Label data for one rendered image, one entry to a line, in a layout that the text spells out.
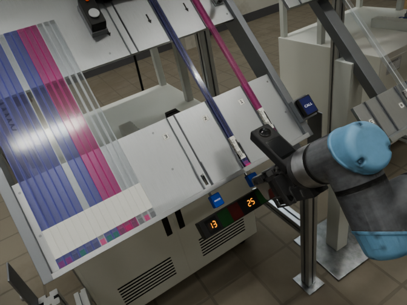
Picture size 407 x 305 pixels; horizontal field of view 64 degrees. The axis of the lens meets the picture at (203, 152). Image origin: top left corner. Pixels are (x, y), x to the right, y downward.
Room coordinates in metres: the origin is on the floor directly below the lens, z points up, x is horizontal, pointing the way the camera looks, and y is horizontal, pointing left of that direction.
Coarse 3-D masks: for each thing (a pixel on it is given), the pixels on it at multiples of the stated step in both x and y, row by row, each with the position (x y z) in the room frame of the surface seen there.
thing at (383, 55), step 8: (344, 0) 0.89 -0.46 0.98; (352, 8) 0.87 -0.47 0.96; (352, 16) 0.87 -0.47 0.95; (360, 16) 0.86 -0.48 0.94; (360, 24) 0.84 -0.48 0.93; (368, 32) 0.82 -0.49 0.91; (368, 40) 0.82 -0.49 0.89; (376, 40) 0.81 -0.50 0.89; (376, 48) 0.79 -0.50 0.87; (384, 56) 0.77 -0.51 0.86; (384, 64) 0.77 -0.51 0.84; (392, 64) 0.76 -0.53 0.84; (392, 72) 0.74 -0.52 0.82; (400, 80) 0.72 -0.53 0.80; (400, 88) 0.72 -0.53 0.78
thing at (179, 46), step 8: (152, 0) 0.91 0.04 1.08; (160, 8) 0.90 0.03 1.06; (160, 16) 0.88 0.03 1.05; (168, 24) 0.87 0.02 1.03; (168, 32) 0.85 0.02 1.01; (176, 40) 0.84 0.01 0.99; (184, 48) 0.82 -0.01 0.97; (184, 56) 0.80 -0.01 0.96; (192, 64) 0.79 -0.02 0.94; (192, 72) 0.78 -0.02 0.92; (200, 80) 0.76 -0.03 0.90; (200, 88) 0.75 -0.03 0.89; (208, 96) 0.73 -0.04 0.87; (208, 104) 0.73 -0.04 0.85; (216, 112) 0.70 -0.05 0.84; (224, 120) 0.69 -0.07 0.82; (224, 128) 0.68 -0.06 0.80; (240, 160) 0.63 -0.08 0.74
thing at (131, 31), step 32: (0, 0) 0.85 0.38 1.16; (32, 0) 0.87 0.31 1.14; (64, 0) 0.88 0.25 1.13; (96, 0) 0.90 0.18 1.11; (128, 0) 0.91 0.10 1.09; (160, 0) 0.93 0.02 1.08; (0, 32) 0.79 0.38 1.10; (64, 32) 0.82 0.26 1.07; (128, 32) 0.84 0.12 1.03; (160, 32) 0.86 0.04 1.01; (192, 32) 0.87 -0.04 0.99; (96, 64) 0.77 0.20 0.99
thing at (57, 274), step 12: (264, 156) 0.63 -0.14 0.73; (252, 168) 0.60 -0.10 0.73; (228, 180) 0.57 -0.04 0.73; (204, 192) 0.55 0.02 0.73; (180, 204) 0.52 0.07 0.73; (156, 216) 0.50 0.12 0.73; (144, 228) 0.48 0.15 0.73; (120, 240) 0.46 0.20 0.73; (96, 252) 0.44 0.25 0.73; (72, 264) 0.42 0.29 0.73; (60, 276) 0.41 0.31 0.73
